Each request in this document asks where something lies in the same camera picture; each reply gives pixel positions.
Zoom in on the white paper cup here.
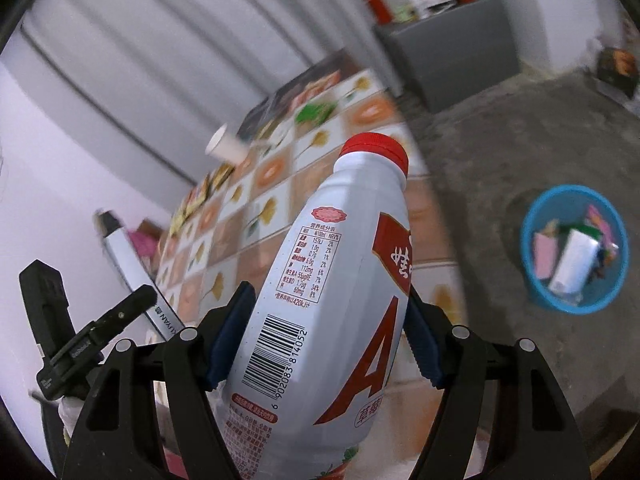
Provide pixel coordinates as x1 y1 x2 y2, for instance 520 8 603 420
205 124 250 166

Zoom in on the pink tissue pack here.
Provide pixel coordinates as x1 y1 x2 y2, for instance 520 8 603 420
533 232 558 280

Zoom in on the blue white carton box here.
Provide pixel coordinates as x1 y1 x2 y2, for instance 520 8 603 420
548 229 600 296

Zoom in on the blue plastic trash basket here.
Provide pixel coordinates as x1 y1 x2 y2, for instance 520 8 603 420
520 184 629 315

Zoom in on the red thermos bottle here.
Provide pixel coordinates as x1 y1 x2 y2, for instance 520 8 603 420
363 0 394 25

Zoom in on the grey metal cabinet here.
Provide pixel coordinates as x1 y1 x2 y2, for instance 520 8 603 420
373 0 521 114

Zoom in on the floral patterned tablecloth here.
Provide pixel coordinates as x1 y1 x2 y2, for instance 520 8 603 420
150 71 469 480

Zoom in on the white red-capped milk bottle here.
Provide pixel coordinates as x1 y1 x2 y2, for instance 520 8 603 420
215 132 412 479

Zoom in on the dark printed box on floor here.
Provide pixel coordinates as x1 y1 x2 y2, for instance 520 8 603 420
596 48 639 99

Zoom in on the black printed placemat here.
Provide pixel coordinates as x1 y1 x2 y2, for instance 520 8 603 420
238 49 362 142

